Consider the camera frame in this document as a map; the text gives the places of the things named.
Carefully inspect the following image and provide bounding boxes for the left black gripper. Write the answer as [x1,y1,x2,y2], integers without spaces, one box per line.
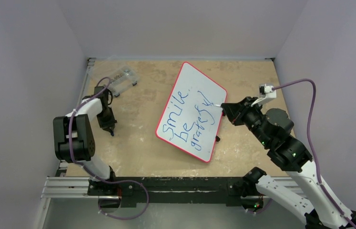
[96,106,117,132]

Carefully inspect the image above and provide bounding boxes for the red framed whiteboard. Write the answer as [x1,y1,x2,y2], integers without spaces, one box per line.
[155,62,227,163]

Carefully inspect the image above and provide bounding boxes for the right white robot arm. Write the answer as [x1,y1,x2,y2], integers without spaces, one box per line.
[221,97,356,229]

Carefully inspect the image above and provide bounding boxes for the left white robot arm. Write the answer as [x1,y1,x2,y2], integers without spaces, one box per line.
[53,86,118,195]

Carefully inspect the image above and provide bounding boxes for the clear plastic bag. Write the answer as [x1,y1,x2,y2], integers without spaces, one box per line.
[90,59,139,97]

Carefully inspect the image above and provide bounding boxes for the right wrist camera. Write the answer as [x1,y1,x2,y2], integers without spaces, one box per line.
[251,83,277,106]

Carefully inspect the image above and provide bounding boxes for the aluminium frame rail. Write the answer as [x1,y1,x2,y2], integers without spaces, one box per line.
[35,58,97,229]

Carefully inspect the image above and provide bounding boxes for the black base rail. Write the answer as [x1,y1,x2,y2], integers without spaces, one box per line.
[88,176,262,209]

